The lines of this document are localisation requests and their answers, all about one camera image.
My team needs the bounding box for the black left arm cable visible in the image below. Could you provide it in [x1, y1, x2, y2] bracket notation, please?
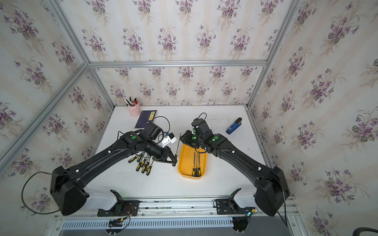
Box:
[20, 171, 74, 215]

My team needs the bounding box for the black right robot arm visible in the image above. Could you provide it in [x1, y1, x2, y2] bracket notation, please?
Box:
[180, 130, 290, 216]

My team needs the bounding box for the file tool moved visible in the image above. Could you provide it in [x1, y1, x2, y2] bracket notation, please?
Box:
[192, 152, 196, 177]
[194, 152, 198, 177]
[197, 152, 201, 177]
[172, 134, 181, 167]

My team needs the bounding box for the aluminium front rail frame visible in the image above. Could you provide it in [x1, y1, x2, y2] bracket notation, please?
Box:
[44, 196, 309, 236]

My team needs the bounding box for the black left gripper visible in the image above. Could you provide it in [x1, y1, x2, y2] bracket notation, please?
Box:
[144, 140, 179, 163]

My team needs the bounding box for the pink pen cup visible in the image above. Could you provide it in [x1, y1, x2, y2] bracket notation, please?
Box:
[128, 103, 142, 118]

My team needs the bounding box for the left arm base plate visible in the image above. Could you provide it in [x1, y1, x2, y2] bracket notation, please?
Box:
[97, 200, 140, 217]

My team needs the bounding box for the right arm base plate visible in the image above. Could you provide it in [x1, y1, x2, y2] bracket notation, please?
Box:
[213, 199, 256, 215]

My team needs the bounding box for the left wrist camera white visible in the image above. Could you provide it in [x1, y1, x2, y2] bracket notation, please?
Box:
[161, 133, 177, 147]

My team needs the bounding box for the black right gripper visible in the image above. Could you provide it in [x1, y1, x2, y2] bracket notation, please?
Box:
[177, 130, 204, 148]

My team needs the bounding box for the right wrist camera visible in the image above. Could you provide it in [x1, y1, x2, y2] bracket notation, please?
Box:
[191, 118, 210, 135]

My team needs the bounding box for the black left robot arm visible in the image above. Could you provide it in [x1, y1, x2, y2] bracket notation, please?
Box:
[50, 130, 177, 216]

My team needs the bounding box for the blue black stapler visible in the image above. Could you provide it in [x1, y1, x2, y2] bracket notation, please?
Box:
[226, 118, 242, 134]

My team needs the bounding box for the yellow plastic storage tray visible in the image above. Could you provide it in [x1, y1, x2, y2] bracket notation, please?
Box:
[178, 144, 208, 179]

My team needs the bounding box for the dark purple notebook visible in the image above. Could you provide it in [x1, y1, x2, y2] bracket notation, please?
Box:
[135, 110, 157, 129]

